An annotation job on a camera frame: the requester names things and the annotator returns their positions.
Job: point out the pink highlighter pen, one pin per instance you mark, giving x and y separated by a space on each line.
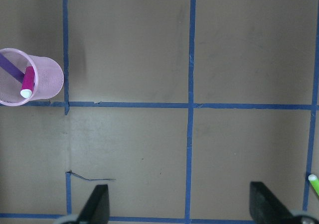
28 83

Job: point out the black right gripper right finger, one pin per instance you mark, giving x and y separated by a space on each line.
266 208

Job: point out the pink mesh cup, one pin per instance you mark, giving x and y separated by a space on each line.
48 82

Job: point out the green highlighter pen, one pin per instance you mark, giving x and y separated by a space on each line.
314 181

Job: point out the purple highlighter pen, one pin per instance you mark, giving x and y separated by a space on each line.
10 68

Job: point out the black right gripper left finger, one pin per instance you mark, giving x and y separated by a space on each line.
97 208

